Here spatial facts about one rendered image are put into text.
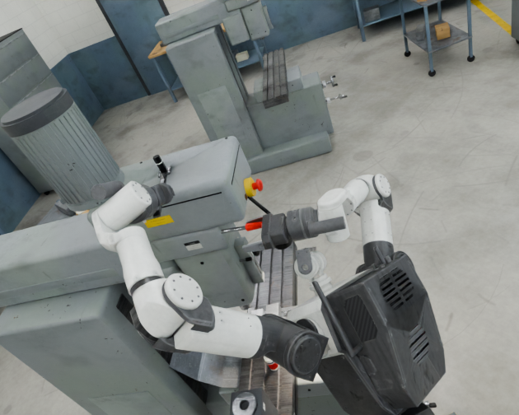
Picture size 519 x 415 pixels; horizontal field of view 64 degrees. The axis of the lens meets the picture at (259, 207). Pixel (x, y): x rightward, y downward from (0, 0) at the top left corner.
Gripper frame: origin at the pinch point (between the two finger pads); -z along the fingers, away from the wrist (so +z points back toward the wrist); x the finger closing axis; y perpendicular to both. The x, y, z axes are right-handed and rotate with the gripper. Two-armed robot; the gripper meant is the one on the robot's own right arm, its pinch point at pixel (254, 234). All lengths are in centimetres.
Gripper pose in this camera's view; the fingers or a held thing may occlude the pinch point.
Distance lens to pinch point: 121.3
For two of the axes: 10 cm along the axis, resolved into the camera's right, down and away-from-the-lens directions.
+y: 3.4, 7.4, 5.9
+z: 9.4, -2.2, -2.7
